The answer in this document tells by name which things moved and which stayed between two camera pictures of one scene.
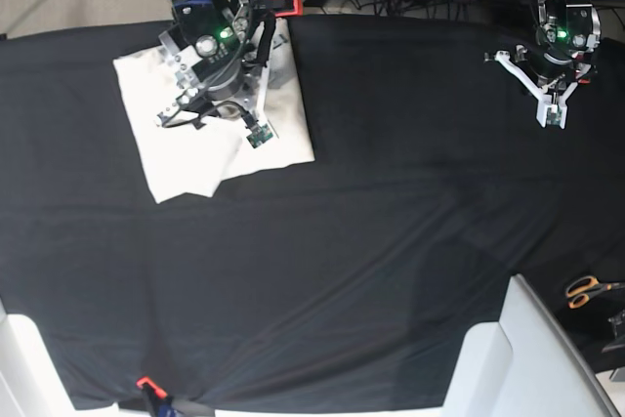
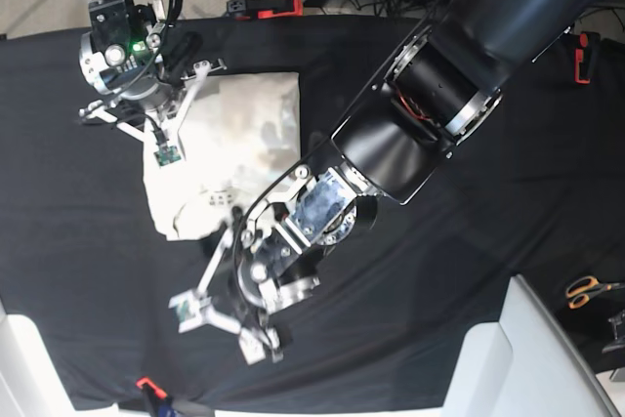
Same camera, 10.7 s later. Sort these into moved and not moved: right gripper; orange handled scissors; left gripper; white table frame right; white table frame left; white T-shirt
Moved: right gripper; white T-shirt; left gripper
Not moved: orange handled scissors; white table frame right; white table frame left
